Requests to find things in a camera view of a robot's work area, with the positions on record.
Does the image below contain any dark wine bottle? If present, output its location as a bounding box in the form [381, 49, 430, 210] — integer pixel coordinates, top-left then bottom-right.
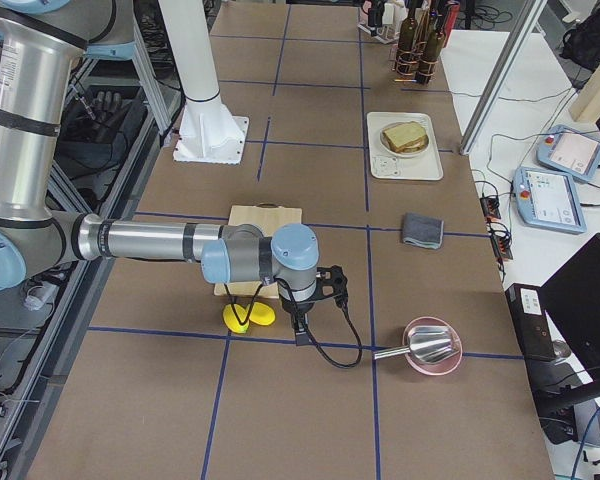
[396, 0, 418, 70]
[415, 7, 444, 84]

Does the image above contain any dark wine bottle lower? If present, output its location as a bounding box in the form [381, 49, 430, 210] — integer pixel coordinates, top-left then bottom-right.
[415, 7, 444, 84]

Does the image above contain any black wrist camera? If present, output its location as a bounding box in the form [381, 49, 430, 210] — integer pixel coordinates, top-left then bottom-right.
[313, 265, 348, 308]

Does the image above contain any metal scoop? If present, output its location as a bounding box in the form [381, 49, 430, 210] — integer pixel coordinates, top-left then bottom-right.
[373, 325, 460, 365]

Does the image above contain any yellow lemon upper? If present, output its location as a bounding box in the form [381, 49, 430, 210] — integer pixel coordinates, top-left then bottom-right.
[247, 301, 276, 326]

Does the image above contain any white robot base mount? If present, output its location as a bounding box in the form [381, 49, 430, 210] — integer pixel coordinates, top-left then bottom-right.
[173, 99, 249, 165]

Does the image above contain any wooden cutting board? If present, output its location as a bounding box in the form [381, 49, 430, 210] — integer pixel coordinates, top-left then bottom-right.
[228, 204, 302, 297]

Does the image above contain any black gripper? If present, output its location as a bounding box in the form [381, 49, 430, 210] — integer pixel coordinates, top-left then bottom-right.
[368, 0, 384, 28]
[281, 298, 314, 345]

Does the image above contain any aluminium frame post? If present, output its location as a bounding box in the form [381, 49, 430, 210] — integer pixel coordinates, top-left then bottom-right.
[459, 0, 548, 155]

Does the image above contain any cream bear tray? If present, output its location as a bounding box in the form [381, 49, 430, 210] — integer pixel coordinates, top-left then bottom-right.
[367, 112, 443, 181]

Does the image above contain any blue teach pendant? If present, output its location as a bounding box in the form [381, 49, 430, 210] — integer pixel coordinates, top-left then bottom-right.
[536, 124, 600, 183]
[513, 166, 587, 234]

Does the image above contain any white wire cup rack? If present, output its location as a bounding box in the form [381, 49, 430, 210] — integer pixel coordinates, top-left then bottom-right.
[356, 0, 408, 44]

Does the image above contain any pink bowl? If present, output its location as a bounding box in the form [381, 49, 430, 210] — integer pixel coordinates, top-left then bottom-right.
[402, 316, 463, 376]

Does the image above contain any blue teach pendant near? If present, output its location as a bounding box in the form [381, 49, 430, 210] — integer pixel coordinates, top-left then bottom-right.
[513, 166, 587, 234]

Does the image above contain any black monitor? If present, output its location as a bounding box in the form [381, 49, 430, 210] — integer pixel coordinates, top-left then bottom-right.
[540, 233, 600, 379]

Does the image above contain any black computer box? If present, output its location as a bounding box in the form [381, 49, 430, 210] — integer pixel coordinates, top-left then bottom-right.
[506, 283, 556, 362]

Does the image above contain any white round plate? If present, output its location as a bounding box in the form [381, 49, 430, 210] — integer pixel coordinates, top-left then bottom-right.
[380, 122, 426, 156]

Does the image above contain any copper wire bottle rack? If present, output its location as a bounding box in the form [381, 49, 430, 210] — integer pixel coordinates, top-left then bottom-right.
[393, 41, 438, 83]

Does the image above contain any bread slice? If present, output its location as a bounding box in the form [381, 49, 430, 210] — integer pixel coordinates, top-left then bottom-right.
[382, 122, 426, 151]
[389, 137, 429, 155]

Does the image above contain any yellow lemon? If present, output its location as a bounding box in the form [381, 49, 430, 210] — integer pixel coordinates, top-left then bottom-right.
[222, 304, 250, 334]
[247, 301, 276, 326]

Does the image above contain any yellow lemon lower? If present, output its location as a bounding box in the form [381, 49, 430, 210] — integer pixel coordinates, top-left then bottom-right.
[222, 304, 250, 334]

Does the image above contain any dark wine bottle upper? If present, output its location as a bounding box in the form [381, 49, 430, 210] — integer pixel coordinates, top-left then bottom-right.
[396, 0, 418, 70]

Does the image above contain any grey folded cloth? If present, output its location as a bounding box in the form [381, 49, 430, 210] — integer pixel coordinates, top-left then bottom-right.
[401, 212, 444, 249]

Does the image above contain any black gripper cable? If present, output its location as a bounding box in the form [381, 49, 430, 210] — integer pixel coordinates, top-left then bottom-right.
[222, 279, 364, 370]

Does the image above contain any blue teach pendant far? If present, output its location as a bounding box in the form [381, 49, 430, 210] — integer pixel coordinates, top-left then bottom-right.
[536, 124, 600, 183]

